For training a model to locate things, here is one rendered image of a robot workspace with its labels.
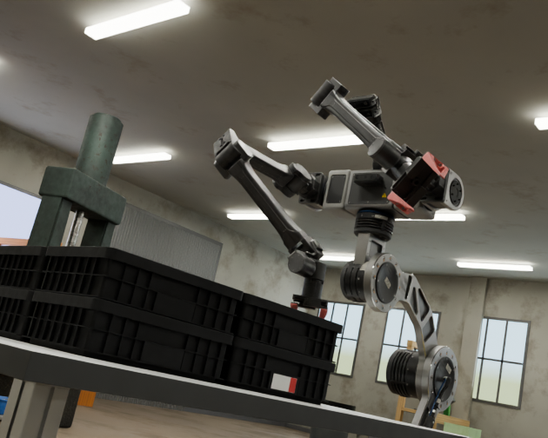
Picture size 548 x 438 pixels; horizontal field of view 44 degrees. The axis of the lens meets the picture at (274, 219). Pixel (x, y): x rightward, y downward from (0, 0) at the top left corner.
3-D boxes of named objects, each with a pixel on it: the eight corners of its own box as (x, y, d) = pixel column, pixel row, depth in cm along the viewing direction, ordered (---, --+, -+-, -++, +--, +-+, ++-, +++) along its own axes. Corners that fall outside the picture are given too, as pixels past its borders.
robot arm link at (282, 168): (223, 118, 213) (202, 140, 216) (238, 147, 205) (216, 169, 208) (305, 168, 246) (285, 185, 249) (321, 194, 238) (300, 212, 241)
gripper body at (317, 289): (327, 306, 193) (331, 281, 194) (291, 300, 194) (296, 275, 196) (327, 309, 199) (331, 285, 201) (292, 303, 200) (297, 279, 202)
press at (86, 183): (88, 434, 595) (167, 135, 662) (-7, 424, 529) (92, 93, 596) (41, 417, 642) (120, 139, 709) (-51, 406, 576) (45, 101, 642)
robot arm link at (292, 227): (242, 139, 211) (218, 162, 215) (234, 139, 206) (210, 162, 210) (328, 248, 204) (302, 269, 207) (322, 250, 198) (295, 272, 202)
